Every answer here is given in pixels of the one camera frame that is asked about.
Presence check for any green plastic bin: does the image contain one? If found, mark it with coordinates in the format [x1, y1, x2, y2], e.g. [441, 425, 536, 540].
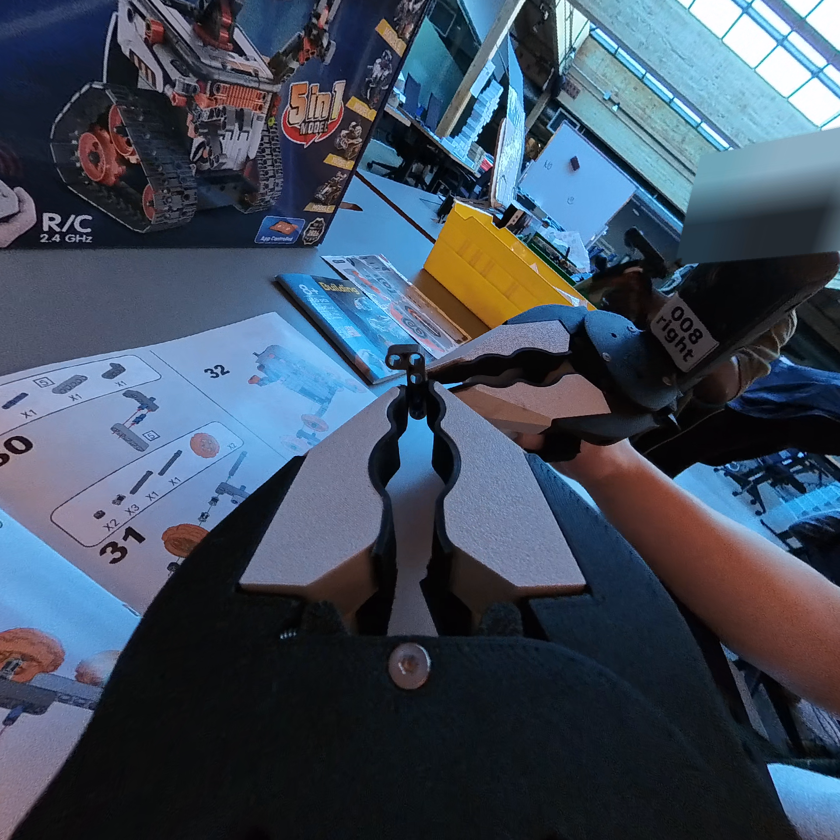
[525, 236, 592, 290]

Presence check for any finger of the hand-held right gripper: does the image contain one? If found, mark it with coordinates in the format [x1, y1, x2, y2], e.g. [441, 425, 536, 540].
[427, 305, 588, 388]
[451, 373, 614, 438]

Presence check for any whiteboard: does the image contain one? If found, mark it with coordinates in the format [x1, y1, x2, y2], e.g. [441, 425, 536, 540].
[518, 121, 637, 245]

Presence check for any person's right forearm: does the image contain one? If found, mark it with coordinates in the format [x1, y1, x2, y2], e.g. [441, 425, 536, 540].
[577, 440, 840, 718]

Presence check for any black office chair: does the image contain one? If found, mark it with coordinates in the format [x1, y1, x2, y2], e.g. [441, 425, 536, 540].
[715, 451, 840, 519]

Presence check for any blue instruction booklet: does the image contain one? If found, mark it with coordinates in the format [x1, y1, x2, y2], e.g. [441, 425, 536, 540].
[276, 272, 408, 385]

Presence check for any grey holed beam with blue pin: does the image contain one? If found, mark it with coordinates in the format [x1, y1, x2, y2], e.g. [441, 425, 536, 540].
[386, 343, 427, 421]

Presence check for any wooden easel board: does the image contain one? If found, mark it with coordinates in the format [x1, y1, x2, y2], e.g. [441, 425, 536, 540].
[489, 36, 527, 211]

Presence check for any grey desk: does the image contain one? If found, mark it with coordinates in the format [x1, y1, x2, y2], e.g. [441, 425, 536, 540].
[0, 171, 598, 657]

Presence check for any grey table with wooden edge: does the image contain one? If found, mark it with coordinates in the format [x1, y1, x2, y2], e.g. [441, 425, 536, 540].
[354, 169, 460, 244]

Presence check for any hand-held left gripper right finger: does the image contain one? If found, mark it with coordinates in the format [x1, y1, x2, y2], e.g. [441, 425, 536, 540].
[427, 382, 587, 635]

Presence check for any robot sticker sheet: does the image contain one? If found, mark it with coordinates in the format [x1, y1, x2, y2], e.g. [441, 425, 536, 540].
[322, 255, 471, 359]

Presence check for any navy jacket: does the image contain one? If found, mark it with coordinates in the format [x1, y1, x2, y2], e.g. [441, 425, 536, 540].
[728, 357, 840, 424]

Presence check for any open white instruction booklet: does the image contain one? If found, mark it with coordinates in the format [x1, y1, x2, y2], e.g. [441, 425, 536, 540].
[0, 311, 378, 828]

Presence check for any robot kit box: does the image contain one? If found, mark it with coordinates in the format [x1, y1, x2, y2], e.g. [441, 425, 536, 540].
[0, 0, 431, 250]

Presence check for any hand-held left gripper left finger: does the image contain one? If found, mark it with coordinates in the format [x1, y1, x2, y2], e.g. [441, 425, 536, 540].
[239, 386, 404, 635]

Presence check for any person's right hand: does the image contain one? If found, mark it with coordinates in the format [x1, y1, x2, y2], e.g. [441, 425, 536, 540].
[520, 432, 635, 485]

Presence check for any yellow plastic bin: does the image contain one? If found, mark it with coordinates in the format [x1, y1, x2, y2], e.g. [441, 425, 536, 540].
[423, 200, 595, 329]

